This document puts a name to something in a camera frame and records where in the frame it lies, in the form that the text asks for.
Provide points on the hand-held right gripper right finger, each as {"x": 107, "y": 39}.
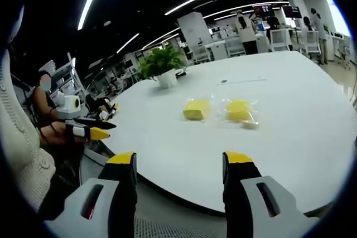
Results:
{"x": 251, "y": 215}

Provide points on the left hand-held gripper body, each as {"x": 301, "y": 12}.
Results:
{"x": 68, "y": 105}

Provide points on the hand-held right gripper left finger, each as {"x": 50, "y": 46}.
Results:
{"x": 83, "y": 215}

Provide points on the yellow silicone block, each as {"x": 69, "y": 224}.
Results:
{"x": 196, "y": 108}
{"x": 238, "y": 111}

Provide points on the white shelf rack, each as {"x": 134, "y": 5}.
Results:
{"x": 67, "y": 79}

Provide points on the grey mesh chair seat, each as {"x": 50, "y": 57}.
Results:
{"x": 173, "y": 227}

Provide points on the green potted plant white pot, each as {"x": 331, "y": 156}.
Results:
{"x": 163, "y": 62}

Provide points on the black flat object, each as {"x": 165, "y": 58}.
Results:
{"x": 181, "y": 73}

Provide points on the white office chair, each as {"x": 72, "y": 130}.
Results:
{"x": 312, "y": 41}
{"x": 201, "y": 52}
{"x": 235, "y": 45}
{"x": 280, "y": 39}

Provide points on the dark display screen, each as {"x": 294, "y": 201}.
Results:
{"x": 262, "y": 9}
{"x": 292, "y": 11}

